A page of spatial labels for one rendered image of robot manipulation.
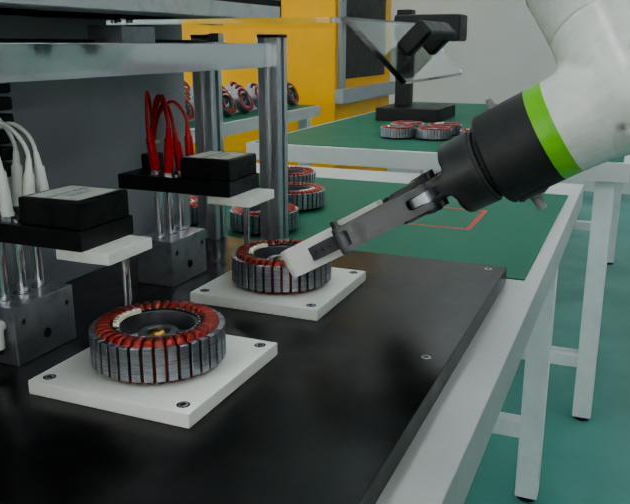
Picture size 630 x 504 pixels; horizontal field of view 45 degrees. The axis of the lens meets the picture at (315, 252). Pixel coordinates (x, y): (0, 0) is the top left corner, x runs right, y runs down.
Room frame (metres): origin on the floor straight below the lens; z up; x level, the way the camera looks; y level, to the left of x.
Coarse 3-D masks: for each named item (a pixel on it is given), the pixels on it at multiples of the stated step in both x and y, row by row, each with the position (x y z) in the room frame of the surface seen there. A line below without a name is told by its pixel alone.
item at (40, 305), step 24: (48, 288) 0.66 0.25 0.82; (0, 312) 0.62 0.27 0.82; (24, 312) 0.62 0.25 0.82; (48, 312) 0.65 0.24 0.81; (72, 312) 0.68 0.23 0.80; (24, 336) 0.62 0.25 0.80; (48, 336) 0.64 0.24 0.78; (72, 336) 0.67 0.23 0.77; (0, 360) 0.62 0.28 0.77; (24, 360) 0.62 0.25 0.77
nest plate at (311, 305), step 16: (336, 272) 0.85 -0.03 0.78; (352, 272) 0.85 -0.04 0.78; (208, 288) 0.79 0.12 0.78; (224, 288) 0.79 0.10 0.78; (240, 288) 0.79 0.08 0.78; (320, 288) 0.79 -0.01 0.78; (336, 288) 0.79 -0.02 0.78; (352, 288) 0.82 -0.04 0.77; (208, 304) 0.77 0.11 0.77; (224, 304) 0.76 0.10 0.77; (240, 304) 0.76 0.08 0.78; (256, 304) 0.75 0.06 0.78; (272, 304) 0.74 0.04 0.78; (288, 304) 0.74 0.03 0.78; (304, 304) 0.74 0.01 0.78; (320, 304) 0.74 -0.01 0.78; (336, 304) 0.77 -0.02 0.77
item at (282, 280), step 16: (272, 240) 0.86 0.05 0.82; (240, 256) 0.80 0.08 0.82; (256, 256) 0.80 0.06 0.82; (272, 256) 0.83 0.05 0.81; (240, 272) 0.78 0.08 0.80; (256, 272) 0.77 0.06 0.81; (272, 272) 0.77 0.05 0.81; (288, 272) 0.77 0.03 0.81; (320, 272) 0.79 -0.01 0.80; (256, 288) 0.78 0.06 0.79; (272, 288) 0.77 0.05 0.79; (288, 288) 0.77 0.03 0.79; (304, 288) 0.77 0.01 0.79
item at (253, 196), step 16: (192, 160) 0.83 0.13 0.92; (208, 160) 0.82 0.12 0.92; (224, 160) 0.81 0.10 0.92; (240, 160) 0.83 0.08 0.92; (128, 176) 0.86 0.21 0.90; (144, 176) 0.85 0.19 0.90; (160, 176) 0.84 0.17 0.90; (176, 176) 0.84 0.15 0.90; (192, 176) 0.83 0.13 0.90; (208, 176) 0.82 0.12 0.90; (224, 176) 0.81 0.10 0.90; (240, 176) 0.83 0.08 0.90; (256, 176) 0.86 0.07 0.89; (160, 192) 0.85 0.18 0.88; (176, 192) 0.83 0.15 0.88; (192, 192) 0.82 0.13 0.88; (208, 192) 0.82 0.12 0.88; (224, 192) 0.81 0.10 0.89; (240, 192) 0.83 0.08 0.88; (256, 192) 0.84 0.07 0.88; (272, 192) 0.85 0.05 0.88; (160, 208) 0.85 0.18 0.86; (176, 208) 0.89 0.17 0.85; (160, 224) 0.85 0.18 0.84
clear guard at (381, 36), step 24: (120, 24) 0.82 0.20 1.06; (144, 24) 0.81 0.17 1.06; (168, 24) 0.80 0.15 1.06; (192, 24) 0.80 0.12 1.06; (216, 24) 0.80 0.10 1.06; (240, 24) 0.80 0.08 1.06; (264, 24) 0.80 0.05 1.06; (288, 24) 0.80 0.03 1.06; (312, 24) 0.80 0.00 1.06; (336, 24) 0.80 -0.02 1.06; (360, 24) 0.74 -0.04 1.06; (384, 24) 0.81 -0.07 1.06; (408, 24) 0.90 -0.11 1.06; (384, 48) 0.73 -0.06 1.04; (408, 72) 0.73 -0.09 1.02; (432, 72) 0.81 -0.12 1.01; (456, 72) 0.89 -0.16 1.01
